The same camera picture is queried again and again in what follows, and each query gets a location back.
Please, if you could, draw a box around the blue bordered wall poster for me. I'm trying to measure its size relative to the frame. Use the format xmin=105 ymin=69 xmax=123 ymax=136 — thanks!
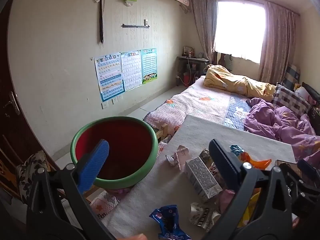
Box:
xmin=94 ymin=52 xmax=125 ymax=102

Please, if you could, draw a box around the dark bed headboard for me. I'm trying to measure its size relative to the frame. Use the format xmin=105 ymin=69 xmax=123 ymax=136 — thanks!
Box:
xmin=301 ymin=81 xmax=320 ymax=120

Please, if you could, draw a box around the beige wrapper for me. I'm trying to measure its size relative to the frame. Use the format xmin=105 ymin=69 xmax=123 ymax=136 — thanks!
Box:
xmin=189 ymin=202 xmax=222 ymax=230

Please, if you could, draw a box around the wooden chair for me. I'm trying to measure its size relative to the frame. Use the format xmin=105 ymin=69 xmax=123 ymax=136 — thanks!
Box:
xmin=0 ymin=135 xmax=58 ymax=205

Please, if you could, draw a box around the teal grid wall poster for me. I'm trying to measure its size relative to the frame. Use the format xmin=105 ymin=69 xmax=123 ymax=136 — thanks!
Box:
xmin=141 ymin=48 xmax=158 ymax=84

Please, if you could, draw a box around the dark metal desk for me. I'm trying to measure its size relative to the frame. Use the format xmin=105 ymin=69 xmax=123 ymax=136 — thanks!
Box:
xmin=177 ymin=56 xmax=210 ymax=87

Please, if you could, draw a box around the yellow quilt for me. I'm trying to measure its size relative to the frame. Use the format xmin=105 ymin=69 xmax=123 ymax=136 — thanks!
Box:
xmin=204 ymin=64 xmax=277 ymax=97

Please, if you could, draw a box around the orange plastic wrapper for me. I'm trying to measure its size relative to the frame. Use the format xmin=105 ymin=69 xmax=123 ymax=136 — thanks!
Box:
xmin=240 ymin=152 xmax=272 ymax=169

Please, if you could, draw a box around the blue snack wrapper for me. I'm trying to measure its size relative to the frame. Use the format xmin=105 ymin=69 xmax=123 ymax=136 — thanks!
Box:
xmin=149 ymin=205 xmax=185 ymax=240

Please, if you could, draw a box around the bright window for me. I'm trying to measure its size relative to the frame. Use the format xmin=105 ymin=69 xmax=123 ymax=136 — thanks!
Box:
xmin=214 ymin=0 xmax=265 ymax=62

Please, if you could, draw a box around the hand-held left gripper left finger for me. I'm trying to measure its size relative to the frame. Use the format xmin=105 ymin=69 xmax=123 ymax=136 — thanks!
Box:
xmin=26 ymin=139 xmax=118 ymax=240

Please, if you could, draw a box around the blue patterned pillow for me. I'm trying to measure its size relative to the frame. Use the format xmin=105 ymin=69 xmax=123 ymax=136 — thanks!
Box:
xmin=281 ymin=64 xmax=300 ymax=90

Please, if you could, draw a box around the red bin with green rim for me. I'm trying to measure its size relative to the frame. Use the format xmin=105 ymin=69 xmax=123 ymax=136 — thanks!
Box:
xmin=70 ymin=116 xmax=158 ymax=189

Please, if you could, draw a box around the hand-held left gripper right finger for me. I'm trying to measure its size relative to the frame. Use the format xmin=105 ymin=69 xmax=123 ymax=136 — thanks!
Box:
xmin=200 ymin=139 xmax=300 ymax=240

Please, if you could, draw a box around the bed with patterned quilted sheet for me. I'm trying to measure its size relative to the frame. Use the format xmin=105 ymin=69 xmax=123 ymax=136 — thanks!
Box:
xmin=143 ymin=76 xmax=320 ymax=155

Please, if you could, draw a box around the checked pillow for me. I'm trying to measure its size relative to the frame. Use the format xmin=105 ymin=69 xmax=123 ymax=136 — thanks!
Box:
xmin=272 ymin=84 xmax=312 ymax=115

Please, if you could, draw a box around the grey drink carton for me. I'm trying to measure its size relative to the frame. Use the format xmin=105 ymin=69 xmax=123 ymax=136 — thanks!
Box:
xmin=184 ymin=156 xmax=223 ymax=202

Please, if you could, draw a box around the dark green garment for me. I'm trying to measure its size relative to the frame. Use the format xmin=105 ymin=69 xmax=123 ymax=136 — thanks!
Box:
xmin=217 ymin=52 xmax=234 ymax=68

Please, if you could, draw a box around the teal foil wrapper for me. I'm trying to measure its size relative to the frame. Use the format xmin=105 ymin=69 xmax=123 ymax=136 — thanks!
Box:
xmin=230 ymin=144 xmax=245 ymax=157

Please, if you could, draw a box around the pink crumpled wrapper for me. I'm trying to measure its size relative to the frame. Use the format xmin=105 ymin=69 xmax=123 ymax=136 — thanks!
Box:
xmin=165 ymin=145 xmax=189 ymax=172

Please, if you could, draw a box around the white fleece table cover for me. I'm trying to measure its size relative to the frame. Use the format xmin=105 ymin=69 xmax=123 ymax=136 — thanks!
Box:
xmin=101 ymin=114 xmax=297 ymax=240

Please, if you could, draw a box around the black hanging belt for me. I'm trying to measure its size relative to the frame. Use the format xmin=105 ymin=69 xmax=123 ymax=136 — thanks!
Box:
xmin=94 ymin=0 xmax=106 ymax=46

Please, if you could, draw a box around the silver door handle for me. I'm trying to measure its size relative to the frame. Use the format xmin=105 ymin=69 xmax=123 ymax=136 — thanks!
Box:
xmin=4 ymin=91 xmax=20 ymax=115

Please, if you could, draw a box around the purple quilt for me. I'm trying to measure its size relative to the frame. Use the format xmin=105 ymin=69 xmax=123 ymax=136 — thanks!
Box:
xmin=244 ymin=97 xmax=320 ymax=165

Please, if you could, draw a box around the white chart wall poster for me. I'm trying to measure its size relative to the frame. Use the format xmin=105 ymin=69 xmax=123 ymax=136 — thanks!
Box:
xmin=121 ymin=51 xmax=143 ymax=92

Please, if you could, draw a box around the floral chair cushion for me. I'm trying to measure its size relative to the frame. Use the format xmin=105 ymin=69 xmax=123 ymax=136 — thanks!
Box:
xmin=16 ymin=151 xmax=48 ymax=204

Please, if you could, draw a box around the dark wooden door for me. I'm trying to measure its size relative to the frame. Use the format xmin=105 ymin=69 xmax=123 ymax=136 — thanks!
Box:
xmin=0 ymin=0 xmax=63 ymax=205

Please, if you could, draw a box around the white cushion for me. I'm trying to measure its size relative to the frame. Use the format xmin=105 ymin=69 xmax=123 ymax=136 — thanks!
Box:
xmin=295 ymin=86 xmax=315 ymax=103

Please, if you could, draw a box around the yellow plastic bag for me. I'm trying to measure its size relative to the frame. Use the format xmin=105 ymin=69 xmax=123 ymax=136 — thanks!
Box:
xmin=236 ymin=187 xmax=262 ymax=228

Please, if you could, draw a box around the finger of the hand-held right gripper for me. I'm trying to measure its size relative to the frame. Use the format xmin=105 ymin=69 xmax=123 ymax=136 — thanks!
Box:
xmin=280 ymin=164 xmax=320 ymax=198
xmin=297 ymin=159 xmax=320 ymax=180

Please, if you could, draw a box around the pink patterned curtain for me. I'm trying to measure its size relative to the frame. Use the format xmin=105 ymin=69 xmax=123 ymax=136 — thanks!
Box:
xmin=257 ymin=1 xmax=299 ymax=84
xmin=187 ymin=0 xmax=219 ymax=65

